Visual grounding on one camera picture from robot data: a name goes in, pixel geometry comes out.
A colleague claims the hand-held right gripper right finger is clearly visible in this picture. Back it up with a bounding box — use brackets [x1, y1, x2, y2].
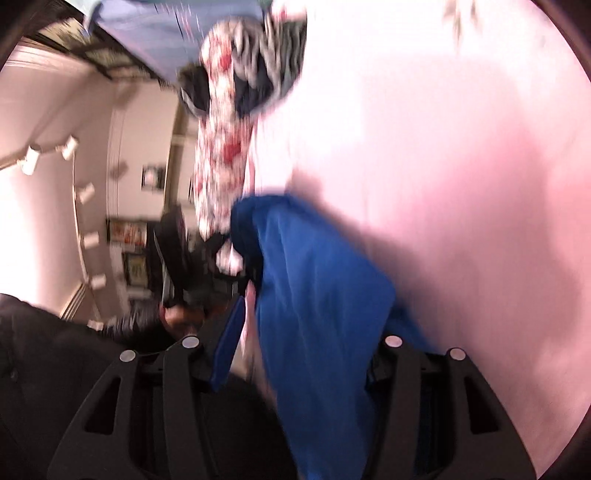
[365, 335, 539, 480]

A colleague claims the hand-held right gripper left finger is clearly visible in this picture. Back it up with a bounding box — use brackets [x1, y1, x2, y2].
[46, 295, 247, 480]

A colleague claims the blue sweater with red trim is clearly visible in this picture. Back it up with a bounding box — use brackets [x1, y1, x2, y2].
[230, 194, 439, 480]

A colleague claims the person's left hand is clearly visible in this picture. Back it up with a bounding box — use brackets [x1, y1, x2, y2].
[161, 304, 208, 341]

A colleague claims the row of white spotlights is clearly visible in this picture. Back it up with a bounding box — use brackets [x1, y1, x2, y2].
[18, 135, 108, 332]

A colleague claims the red floral white cloth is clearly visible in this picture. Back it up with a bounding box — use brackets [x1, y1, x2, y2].
[194, 16, 273, 273]

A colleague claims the person's dark clothing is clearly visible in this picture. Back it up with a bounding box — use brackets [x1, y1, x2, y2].
[0, 293, 162, 480]

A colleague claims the dark folded garment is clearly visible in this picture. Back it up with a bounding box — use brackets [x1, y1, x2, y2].
[178, 65, 213, 116]

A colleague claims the dark grey clothes pile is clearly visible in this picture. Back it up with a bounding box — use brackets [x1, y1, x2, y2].
[231, 18, 308, 114]

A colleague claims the pink floral blanket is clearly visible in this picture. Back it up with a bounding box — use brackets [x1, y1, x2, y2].
[249, 0, 591, 480]

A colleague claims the purple pillow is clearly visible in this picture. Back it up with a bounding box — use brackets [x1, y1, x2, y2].
[97, 0, 269, 88]

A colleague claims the framed wall picture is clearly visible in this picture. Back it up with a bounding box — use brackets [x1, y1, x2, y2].
[141, 165, 163, 191]
[123, 252, 149, 288]
[108, 219, 149, 244]

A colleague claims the black framed wall panel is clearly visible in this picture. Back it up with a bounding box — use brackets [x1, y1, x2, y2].
[28, 18, 158, 80]

